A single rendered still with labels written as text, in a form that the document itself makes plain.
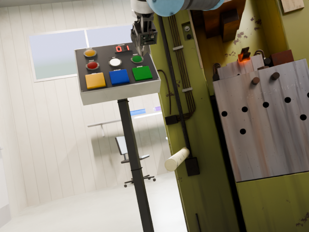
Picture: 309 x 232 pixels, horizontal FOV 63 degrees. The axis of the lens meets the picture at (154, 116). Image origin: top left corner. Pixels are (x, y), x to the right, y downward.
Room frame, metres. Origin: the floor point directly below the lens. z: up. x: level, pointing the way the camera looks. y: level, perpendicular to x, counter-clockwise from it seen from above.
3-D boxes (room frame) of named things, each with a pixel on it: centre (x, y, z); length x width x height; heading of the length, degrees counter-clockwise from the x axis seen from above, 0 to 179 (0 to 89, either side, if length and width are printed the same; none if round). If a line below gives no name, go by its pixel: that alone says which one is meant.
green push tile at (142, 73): (1.07, 0.01, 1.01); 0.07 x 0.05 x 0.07; 102
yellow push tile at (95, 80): (1.03, 0.21, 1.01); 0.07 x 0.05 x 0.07; 102
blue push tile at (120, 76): (1.05, 0.11, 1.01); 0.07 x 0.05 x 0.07; 102
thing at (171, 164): (1.12, -0.07, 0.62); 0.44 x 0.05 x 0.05; 167
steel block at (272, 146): (1.33, -0.53, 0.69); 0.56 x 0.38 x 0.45; 167
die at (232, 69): (1.33, -0.47, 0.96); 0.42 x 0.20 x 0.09; 167
